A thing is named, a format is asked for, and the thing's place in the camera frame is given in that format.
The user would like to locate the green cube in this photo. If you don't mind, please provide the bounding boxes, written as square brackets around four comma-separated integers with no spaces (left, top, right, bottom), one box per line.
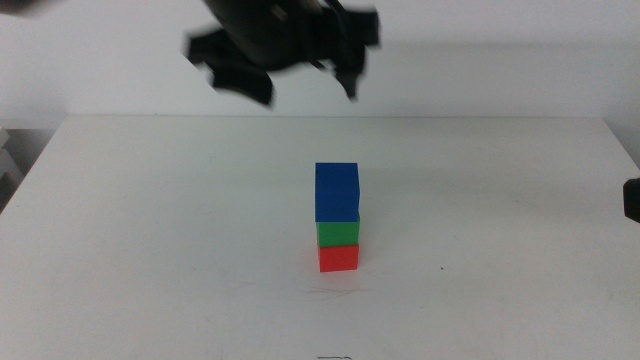
[316,218,361,249]

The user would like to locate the blue cube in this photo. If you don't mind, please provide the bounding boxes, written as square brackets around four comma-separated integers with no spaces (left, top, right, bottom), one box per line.
[314,162,361,224]

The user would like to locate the red cube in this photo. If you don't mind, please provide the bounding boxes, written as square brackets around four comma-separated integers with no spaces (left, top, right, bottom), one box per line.
[317,243,360,274]

